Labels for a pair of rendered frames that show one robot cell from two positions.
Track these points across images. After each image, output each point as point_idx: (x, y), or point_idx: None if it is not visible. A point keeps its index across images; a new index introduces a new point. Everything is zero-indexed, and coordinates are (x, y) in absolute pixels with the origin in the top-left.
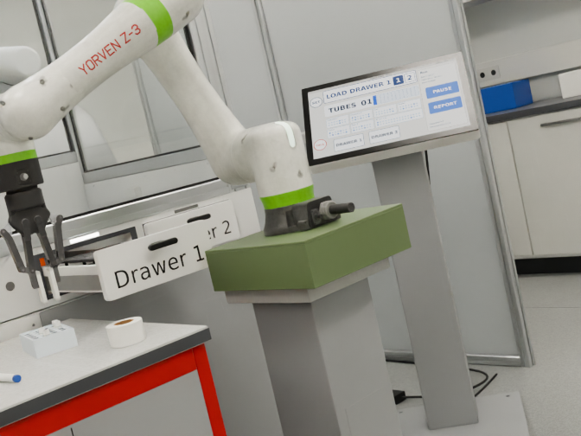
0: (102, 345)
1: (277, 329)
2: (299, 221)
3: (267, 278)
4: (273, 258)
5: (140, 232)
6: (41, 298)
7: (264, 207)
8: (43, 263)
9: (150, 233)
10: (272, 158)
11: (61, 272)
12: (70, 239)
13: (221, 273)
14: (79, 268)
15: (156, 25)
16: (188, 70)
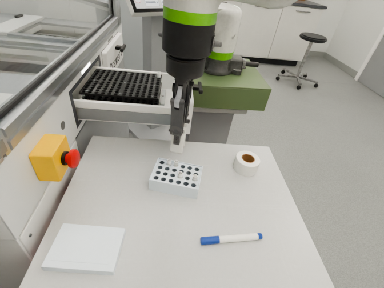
0: (228, 174)
1: (205, 122)
2: (234, 69)
3: (234, 103)
4: (244, 94)
5: (100, 58)
6: (178, 150)
7: (215, 58)
8: None
9: (107, 59)
10: (235, 31)
11: (111, 107)
12: (81, 70)
13: (198, 98)
14: (145, 108)
15: None
16: None
